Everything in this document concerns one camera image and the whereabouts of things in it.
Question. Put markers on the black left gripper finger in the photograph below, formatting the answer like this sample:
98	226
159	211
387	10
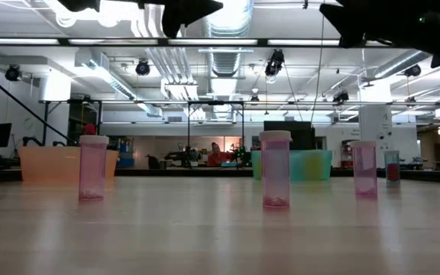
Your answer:
182	13

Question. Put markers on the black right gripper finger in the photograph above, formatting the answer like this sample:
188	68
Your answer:
351	23

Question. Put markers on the pink pill bottle white cap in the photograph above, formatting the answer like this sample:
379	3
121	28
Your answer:
92	168
364	170
275	172

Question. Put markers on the clear bottle with red pills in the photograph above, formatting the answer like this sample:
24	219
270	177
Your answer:
392	170

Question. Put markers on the translucent teal plastic bin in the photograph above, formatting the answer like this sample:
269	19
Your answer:
296	164

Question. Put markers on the translucent orange plastic bin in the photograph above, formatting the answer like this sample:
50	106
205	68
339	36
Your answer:
48	164

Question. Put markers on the black ceiling spotlight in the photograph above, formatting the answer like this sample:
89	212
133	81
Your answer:
274	61
341	96
142	68
412	70
12	73

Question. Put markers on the white square pillar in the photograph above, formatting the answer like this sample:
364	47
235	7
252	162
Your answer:
374	122
57	114

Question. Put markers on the thin black diagonal strut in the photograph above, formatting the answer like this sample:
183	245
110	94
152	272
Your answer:
25	104

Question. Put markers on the large black monitor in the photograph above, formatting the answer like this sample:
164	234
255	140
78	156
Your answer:
300	133

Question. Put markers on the person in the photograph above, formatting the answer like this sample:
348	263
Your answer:
89	130
218	157

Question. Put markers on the red storage shelf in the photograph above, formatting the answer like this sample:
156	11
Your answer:
345	153

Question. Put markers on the stacked blue boxes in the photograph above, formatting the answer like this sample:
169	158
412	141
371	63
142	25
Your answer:
126	160

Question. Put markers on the silver ventilation duct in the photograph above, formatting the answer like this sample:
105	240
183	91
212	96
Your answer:
227	61

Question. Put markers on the black portal frame with cabinet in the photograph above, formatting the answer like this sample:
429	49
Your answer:
86	114

